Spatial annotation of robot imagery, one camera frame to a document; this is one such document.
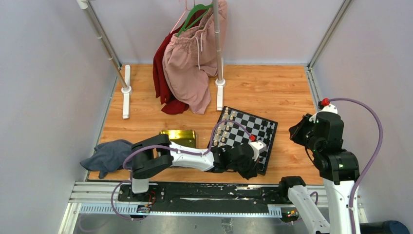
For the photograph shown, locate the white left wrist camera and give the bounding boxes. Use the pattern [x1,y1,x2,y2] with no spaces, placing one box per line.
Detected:
[248,140,267,161]

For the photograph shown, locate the green clothes hanger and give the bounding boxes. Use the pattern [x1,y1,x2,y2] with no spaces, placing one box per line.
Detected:
[176,3,213,37]

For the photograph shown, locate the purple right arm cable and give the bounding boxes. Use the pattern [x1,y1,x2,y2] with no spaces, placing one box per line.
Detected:
[321,97,384,234]

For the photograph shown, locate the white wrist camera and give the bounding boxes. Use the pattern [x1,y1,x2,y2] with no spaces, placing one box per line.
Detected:
[248,140,267,161]
[309,104,338,123]

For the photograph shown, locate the pink shorts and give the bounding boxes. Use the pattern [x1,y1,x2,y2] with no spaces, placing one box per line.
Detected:
[162,8,218,114]

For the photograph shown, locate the grey blue cloth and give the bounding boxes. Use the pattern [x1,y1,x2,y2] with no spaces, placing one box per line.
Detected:
[80,139,132,179]

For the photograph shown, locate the gold metal tin tray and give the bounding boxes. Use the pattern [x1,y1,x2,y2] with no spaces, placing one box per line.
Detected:
[159,130,197,148]

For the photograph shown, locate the dark blue cylinder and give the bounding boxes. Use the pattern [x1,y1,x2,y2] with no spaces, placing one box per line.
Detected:
[360,220,410,234]

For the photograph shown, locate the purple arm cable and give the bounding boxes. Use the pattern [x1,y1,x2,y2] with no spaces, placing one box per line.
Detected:
[111,119,256,222]
[321,97,384,234]

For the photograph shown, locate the white clothes rack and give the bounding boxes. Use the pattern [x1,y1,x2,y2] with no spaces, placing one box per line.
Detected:
[77,0,226,119]

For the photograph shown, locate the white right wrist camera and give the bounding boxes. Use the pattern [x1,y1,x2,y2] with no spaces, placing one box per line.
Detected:
[309,104,338,123]

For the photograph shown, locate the black and white chessboard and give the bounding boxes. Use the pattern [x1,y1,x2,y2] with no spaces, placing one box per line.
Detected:
[209,106,278,175]

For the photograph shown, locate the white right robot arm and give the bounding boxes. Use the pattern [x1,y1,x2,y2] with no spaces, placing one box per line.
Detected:
[278,112,361,234]

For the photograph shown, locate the dark red garment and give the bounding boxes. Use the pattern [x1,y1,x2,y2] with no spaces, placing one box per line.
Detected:
[152,9,209,114]

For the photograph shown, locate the pink clothes hanger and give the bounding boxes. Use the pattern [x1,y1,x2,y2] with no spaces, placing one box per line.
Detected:
[170,0,196,35]

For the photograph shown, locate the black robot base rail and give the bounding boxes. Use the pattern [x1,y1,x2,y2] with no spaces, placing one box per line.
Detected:
[69,182,301,224]

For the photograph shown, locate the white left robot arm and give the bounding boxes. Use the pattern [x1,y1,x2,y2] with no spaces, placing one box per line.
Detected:
[123,134,267,201]

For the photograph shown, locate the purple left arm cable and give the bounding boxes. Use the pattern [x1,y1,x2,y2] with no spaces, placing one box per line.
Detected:
[111,119,256,222]

